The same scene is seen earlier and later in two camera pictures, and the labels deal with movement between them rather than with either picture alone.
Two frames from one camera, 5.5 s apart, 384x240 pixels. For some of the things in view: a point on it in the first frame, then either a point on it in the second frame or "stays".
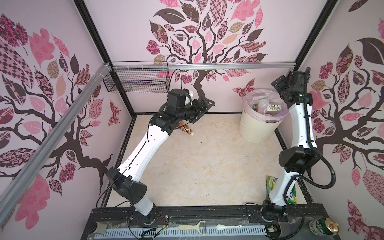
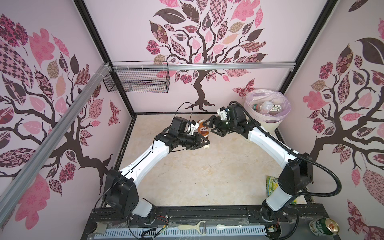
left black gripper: x=199 y=111 -> x=197 y=143
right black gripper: x=283 y=82 -> x=217 y=120
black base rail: x=203 y=214 stays
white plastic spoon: x=220 y=227 stays
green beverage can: x=323 y=226 stays
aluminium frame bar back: x=148 y=66 stays
